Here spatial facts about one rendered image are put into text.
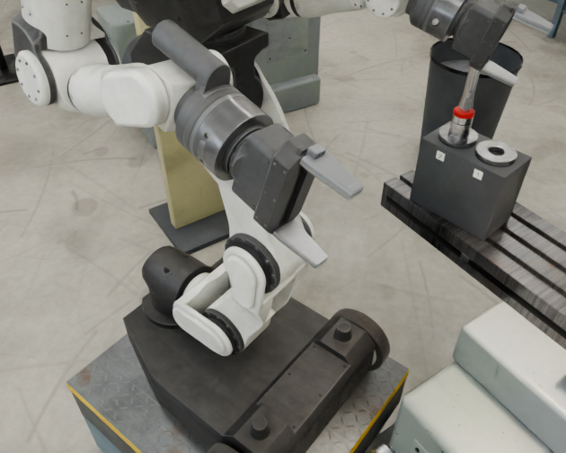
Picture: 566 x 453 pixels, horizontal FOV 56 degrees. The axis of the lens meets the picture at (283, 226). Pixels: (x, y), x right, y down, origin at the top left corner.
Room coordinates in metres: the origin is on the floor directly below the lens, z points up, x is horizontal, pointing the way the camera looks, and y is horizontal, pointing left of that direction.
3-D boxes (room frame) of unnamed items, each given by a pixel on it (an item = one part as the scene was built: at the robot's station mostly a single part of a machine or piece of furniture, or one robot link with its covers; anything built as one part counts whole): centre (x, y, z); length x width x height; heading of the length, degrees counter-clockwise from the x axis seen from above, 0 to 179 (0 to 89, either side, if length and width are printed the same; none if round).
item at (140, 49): (0.95, 0.17, 1.37); 0.28 x 0.13 x 0.18; 51
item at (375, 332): (0.97, -0.22, 0.50); 0.20 x 0.05 x 0.20; 51
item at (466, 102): (1.09, -0.41, 1.25); 0.03 x 0.03 x 0.11
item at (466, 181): (1.05, -0.45, 1.04); 0.22 x 0.12 x 0.20; 43
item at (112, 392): (0.91, 0.13, 0.20); 0.78 x 0.68 x 0.40; 51
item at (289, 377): (0.91, 0.13, 0.59); 0.64 x 0.52 x 0.33; 51
